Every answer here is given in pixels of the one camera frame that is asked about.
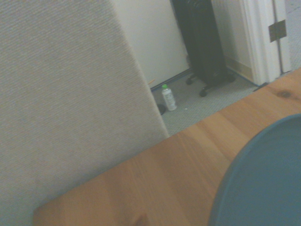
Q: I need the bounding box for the brass door hinge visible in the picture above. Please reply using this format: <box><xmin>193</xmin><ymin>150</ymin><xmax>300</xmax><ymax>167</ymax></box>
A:
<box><xmin>268</xmin><ymin>19</ymin><xmax>287</xmax><ymax>43</ymax></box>

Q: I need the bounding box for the white open door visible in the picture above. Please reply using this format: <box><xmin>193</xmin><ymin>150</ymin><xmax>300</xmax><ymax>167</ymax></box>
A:
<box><xmin>274</xmin><ymin>0</ymin><xmax>292</xmax><ymax>74</ymax></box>

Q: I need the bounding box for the white bottle green cap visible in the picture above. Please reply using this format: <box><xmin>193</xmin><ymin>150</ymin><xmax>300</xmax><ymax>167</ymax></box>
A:
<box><xmin>161</xmin><ymin>84</ymin><xmax>178</xmax><ymax>112</ymax></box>

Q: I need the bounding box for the teal round plate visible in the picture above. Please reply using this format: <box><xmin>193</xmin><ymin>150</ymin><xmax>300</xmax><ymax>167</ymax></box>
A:
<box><xmin>208</xmin><ymin>113</ymin><xmax>301</xmax><ymax>226</ymax></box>

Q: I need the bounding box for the black speaker box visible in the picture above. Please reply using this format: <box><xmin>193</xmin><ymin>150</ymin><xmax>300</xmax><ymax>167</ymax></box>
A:
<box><xmin>172</xmin><ymin>0</ymin><xmax>236</xmax><ymax>98</ymax></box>

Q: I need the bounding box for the beige fabric partition panel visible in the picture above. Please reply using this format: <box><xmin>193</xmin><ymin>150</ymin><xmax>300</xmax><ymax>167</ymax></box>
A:
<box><xmin>0</xmin><ymin>0</ymin><xmax>170</xmax><ymax>226</ymax></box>

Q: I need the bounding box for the white door frame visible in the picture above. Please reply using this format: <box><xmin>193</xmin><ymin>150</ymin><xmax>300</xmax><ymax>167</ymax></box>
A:
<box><xmin>239</xmin><ymin>0</ymin><xmax>281</xmax><ymax>86</ymax></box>

